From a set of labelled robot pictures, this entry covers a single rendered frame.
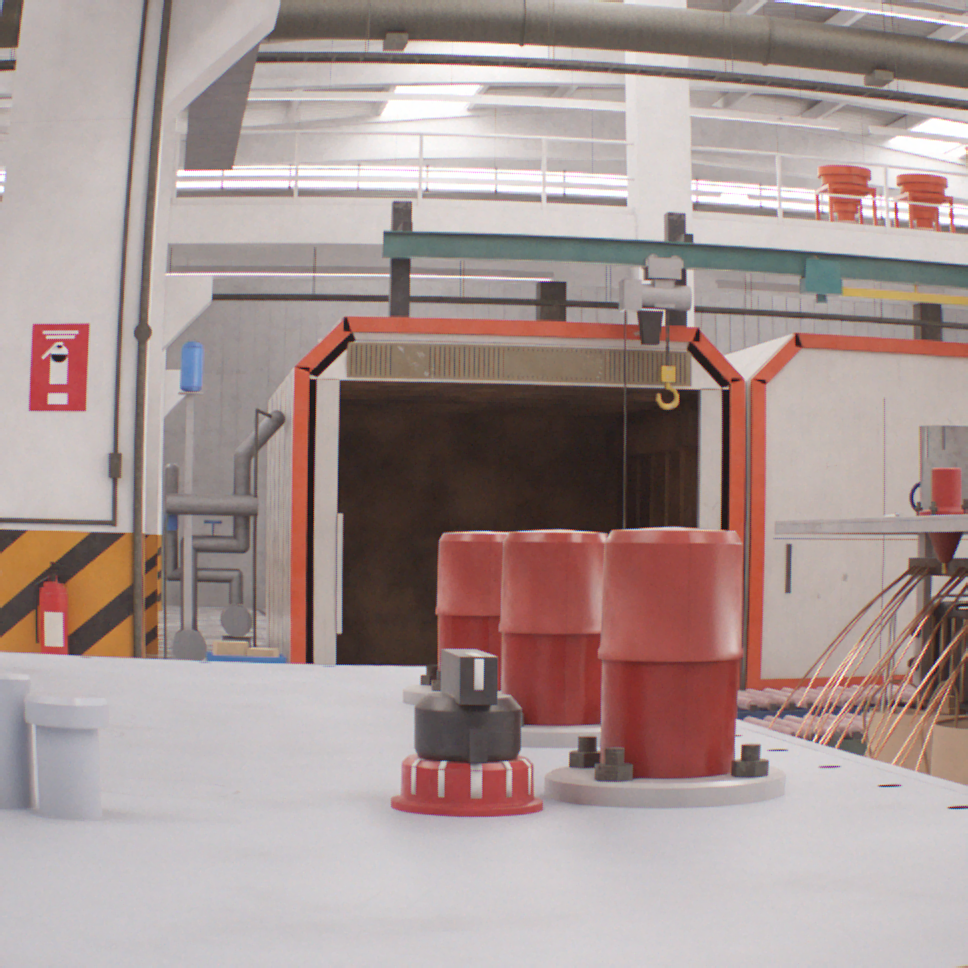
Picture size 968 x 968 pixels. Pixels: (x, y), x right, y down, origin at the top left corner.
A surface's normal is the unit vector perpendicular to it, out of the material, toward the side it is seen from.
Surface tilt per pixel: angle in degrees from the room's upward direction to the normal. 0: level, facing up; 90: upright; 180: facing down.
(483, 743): 90
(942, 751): 90
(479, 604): 89
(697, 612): 89
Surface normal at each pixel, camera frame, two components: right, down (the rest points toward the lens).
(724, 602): 0.63, -0.03
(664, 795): -0.10, -0.03
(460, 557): -0.47, -0.05
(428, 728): -0.74, -0.03
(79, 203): 0.14, -0.02
